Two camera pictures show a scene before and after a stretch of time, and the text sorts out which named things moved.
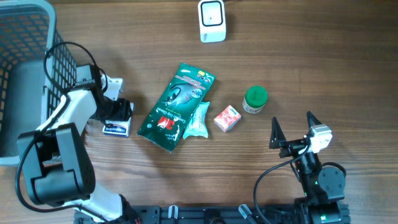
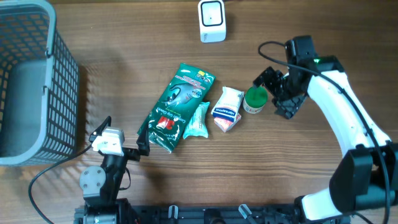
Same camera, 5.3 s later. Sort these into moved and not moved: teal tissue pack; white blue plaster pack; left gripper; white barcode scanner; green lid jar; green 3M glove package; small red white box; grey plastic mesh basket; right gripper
Moved: white blue plaster pack; right gripper; left gripper
Not moved: green lid jar; green 3M glove package; small red white box; teal tissue pack; white barcode scanner; grey plastic mesh basket
